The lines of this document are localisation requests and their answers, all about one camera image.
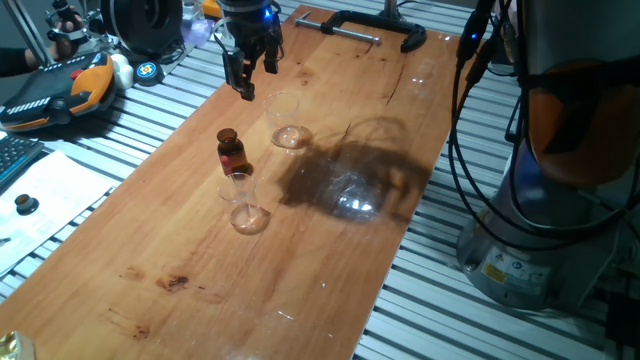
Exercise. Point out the person's forearm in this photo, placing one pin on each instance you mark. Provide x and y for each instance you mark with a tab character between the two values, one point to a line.
20	61

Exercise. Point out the clear tapered cup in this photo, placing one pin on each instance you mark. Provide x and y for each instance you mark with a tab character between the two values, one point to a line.
285	137

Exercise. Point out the black orange teach pendant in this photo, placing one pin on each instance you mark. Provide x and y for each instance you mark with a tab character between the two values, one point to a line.
50	95

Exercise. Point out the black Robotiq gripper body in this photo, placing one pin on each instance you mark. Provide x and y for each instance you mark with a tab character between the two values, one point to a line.
250	25

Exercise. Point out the glass dropper with red bulb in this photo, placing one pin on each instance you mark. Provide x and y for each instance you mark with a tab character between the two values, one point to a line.
225	161

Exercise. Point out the person's hand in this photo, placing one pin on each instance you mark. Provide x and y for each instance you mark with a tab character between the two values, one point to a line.
67	35

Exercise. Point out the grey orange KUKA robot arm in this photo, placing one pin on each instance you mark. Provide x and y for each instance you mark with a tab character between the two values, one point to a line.
545	240

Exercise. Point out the grey metal frame bar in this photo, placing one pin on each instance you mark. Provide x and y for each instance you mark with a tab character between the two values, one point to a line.
27	32

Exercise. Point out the crumpled clear plastic bag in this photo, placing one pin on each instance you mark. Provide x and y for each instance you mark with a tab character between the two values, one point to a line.
197	32

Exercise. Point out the black silver handheld device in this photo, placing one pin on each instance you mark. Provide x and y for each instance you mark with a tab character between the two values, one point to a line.
60	6

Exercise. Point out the varnished wooden board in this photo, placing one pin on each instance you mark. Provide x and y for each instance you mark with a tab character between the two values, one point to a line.
175	240

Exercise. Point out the clamped metal frame post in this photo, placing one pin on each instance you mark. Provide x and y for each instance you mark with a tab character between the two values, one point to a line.
391	7

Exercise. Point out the black bottle cap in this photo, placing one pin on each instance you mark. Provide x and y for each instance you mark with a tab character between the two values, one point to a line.
25	204

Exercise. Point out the amber glass bottle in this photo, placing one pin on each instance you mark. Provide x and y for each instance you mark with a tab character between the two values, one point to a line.
237	149

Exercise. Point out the black C-clamp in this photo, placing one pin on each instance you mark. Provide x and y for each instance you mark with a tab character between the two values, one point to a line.
415	35

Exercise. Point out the black round spool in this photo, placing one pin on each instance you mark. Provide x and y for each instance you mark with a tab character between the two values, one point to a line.
130	25

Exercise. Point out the white printed paper sheet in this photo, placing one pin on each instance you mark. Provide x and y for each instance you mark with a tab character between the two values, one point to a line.
55	190

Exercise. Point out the black computer keyboard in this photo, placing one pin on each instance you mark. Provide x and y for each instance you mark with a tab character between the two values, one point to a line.
15	155

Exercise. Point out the small orange yellow box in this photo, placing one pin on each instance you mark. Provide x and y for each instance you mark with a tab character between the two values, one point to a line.
212	7

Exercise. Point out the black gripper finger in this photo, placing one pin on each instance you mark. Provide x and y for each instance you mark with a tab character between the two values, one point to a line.
240	72
271	57

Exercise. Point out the clear graduated glass beaker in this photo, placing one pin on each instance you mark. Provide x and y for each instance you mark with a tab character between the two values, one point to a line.
247	220

